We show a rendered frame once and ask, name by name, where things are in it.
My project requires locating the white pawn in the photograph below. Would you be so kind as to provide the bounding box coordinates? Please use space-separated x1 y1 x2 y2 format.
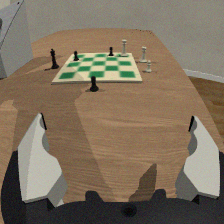
145 60 151 72

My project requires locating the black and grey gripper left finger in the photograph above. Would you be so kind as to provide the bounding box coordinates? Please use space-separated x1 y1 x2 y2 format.
0 113 68 224

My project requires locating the green and cream chessboard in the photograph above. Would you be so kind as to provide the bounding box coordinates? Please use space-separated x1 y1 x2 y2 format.
52 53 142 84

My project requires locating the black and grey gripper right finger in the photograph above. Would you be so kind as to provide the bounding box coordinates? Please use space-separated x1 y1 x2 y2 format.
175 116 224 224

